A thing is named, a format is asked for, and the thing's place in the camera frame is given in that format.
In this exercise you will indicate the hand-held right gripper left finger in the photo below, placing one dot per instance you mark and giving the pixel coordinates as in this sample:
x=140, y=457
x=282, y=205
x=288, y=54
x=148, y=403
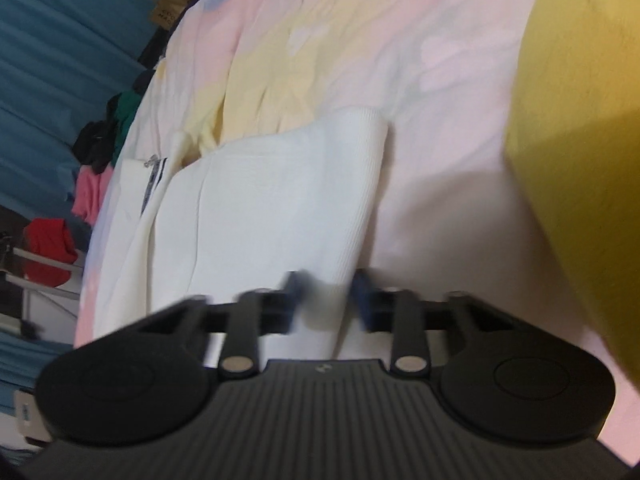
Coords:
x=295, y=302

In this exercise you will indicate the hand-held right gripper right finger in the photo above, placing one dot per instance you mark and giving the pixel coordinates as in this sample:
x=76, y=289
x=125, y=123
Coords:
x=362, y=305

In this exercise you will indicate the white sweatshirt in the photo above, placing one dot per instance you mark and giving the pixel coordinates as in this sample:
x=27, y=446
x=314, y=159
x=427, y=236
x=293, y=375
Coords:
x=275, y=195

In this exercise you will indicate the dark clothes pile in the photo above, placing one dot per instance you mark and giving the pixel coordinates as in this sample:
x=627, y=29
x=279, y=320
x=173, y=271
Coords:
x=95, y=142

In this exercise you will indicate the pink cloth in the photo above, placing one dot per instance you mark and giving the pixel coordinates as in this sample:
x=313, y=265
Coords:
x=90, y=192

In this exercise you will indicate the red cloth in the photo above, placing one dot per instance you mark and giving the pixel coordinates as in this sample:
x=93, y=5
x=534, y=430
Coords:
x=47, y=250

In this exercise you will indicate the green cloth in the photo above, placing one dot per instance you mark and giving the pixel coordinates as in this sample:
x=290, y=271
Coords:
x=125, y=115

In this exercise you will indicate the pastel tie-dye blanket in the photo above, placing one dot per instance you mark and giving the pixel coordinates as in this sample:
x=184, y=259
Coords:
x=350, y=35

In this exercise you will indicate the blue curtain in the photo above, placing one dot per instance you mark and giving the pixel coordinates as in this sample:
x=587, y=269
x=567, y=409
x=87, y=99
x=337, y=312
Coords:
x=25, y=360
x=50, y=60

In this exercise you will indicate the yellow garment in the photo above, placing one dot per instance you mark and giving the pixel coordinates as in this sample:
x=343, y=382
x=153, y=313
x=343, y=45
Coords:
x=585, y=110

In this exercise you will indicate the brown paper bag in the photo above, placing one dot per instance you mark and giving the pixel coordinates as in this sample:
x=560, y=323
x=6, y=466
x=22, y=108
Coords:
x=175, y=2

